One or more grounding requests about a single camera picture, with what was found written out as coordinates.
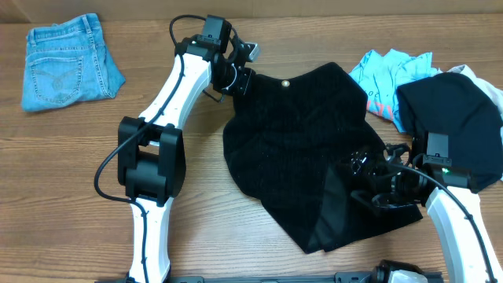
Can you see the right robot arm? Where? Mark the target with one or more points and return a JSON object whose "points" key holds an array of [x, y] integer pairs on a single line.
{"points": [[453, 205]]}

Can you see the black sparkly knit garment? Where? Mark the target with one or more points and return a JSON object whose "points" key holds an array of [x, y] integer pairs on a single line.
{"points": [[289, 145]]}

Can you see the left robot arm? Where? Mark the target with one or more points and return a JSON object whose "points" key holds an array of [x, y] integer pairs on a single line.
{"points": [[151, 156]]}

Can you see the plain black cloth garment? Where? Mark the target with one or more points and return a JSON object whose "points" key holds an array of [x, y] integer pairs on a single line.
{"points": [[451, 104]]}

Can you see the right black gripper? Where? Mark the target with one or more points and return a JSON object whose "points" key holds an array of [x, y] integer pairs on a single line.
{"points": [[364, 169]]}

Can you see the folded blue denim jeans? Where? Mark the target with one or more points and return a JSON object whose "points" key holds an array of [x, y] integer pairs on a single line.
{"points": [[68, 63]]}

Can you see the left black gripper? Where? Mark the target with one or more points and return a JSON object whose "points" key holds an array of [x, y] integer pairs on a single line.
{"points": [[242, 88]]}

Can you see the light blue printed t-shirt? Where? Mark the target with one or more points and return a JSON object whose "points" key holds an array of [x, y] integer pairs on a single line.
{"points": [[381, 75]]}

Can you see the white cloth garment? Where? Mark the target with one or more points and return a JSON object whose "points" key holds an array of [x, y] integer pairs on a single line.
{"points": [[493, 93]]}

